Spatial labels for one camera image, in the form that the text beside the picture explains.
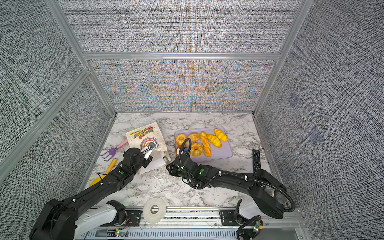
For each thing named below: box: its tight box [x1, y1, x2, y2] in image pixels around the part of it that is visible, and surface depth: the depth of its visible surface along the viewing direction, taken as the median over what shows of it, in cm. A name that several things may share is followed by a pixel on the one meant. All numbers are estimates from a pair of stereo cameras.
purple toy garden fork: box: [99, 139, 129, 162], surface depth 100 cm
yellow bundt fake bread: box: [175, 133, 188, 149], surface depth 102 cm
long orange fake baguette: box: [200, 131, 212, 157], surface depth 101 cm
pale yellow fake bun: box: [188, 132, 200, 143], surface depth 102 cm
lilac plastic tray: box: [174, 126, 233, 163], surface depth 102 cm
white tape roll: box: [143, 197, 167, 224], surface depth 77 cm
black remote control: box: [252, 149, 261, 173], surface depth 94 cm
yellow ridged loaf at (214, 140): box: [207, 134, 222, 148], surface depth 102 cm
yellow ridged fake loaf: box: [214, 128, 229, 142], surface depth 105 cm
